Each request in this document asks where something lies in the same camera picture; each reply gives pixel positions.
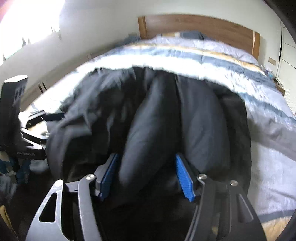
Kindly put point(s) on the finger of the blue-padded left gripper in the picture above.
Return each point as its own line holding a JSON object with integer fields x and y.
{"x": 95, "y": 184}

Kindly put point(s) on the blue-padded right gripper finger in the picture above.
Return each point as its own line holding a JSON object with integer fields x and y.
{"x": 198, "y": 189}

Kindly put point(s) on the black puffer down jacket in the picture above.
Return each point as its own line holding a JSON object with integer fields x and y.
{"x": 148, "y": 116}

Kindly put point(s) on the striped blue yellow duvet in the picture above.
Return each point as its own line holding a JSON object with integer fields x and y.
{"x": 266, "y": 211}

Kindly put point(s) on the wooden bedside table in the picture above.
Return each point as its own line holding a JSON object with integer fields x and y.
{"x": 279, "y": 86}

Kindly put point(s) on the dark blue pillow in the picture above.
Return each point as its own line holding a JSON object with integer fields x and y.
{"x": 186, "y": 35}

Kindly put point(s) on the wooden bed headboard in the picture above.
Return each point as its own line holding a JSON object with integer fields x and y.
{"x": 225, "y": 31}

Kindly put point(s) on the beige wall switch plate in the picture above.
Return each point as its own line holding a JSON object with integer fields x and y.
{"x": 272, "y": 61}

